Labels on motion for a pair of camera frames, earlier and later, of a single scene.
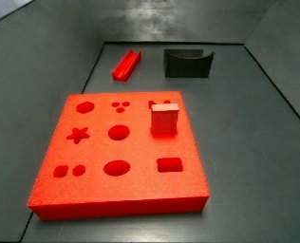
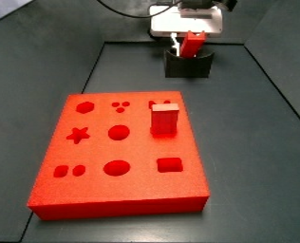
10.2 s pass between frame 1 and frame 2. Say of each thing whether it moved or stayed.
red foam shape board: stayed
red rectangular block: stayed
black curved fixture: stayed
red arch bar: moved
